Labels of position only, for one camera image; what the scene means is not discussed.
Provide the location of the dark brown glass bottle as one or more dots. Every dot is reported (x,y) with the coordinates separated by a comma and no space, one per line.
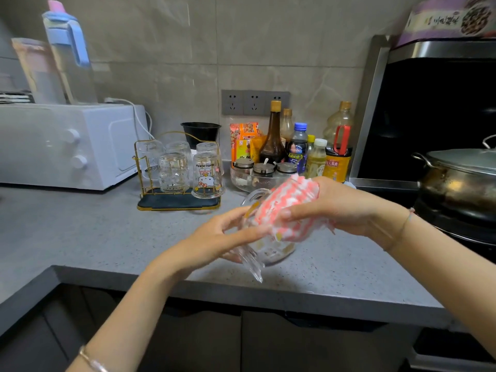
(272,147)

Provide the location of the clear container pink lid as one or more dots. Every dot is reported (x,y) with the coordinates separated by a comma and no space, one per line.
(38,77)

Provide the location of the penguin print glass mug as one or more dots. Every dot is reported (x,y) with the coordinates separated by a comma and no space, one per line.
(255,267)

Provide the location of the yellow liquid bottle white cap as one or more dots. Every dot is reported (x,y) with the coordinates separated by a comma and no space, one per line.
(315,162)

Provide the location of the orange seasoning packet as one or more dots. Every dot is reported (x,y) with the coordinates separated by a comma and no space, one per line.
(244,141)

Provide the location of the person's right forearm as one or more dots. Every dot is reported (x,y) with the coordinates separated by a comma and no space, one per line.
(449,275)

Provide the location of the white paper towel sheet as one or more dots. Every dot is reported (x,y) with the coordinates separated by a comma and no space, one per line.
(350,184)

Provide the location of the cartoon cat print glass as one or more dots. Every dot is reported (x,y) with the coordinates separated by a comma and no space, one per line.
(207,176)

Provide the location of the short textured glass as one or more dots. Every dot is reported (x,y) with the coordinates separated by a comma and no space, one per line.
(173,172)

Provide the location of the embossed ribbed clear glass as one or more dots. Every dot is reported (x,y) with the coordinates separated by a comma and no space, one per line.
(179,147)

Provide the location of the stack of flat coasters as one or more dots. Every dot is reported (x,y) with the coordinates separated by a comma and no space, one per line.
(14,97)

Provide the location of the person's left hand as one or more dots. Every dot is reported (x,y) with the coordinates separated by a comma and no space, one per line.
(209,244)

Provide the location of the small bottle yellow cap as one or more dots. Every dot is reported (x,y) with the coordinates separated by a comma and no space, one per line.
(310,140)

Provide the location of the stainless steel pot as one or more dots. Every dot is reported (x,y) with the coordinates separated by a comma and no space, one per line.
(453,193)

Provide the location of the clear jug blue lid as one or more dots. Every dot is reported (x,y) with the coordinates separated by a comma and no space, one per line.
(71,77)

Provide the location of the grey wall socket panel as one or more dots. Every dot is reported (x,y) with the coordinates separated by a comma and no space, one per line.
(255,103)

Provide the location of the person's left forearm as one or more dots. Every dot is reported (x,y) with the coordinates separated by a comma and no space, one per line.
(124,325)

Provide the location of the glass spice jar steel lid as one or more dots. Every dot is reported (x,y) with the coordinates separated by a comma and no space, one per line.
(243,163)
(286,167)
(263,168)

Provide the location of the steel pot lid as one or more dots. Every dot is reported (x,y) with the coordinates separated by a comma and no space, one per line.
(465,158)

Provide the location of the pink striped cloth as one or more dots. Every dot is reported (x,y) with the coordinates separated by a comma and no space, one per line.
(286,197)

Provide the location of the black plastic bowl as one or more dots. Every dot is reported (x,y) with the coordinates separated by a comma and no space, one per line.
(200,132)

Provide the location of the person's right hand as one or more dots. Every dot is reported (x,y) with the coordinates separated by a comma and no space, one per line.
(348,209)

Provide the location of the dark bottle blue cap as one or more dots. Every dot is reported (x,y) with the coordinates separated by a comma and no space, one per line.
(297,151)

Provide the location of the clear round condiment tray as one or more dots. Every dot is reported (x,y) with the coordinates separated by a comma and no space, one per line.
(244,185)

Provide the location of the yellow seasoning pouch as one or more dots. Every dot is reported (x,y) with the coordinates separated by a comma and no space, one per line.
(257,147)

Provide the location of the white microwave oven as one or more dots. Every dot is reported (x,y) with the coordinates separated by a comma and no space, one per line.
(66,147)

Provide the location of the purple food packet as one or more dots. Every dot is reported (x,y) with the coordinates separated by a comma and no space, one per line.
(438,21)

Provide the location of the clear bottle brown cap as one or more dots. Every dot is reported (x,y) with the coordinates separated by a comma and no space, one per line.
(287,125)

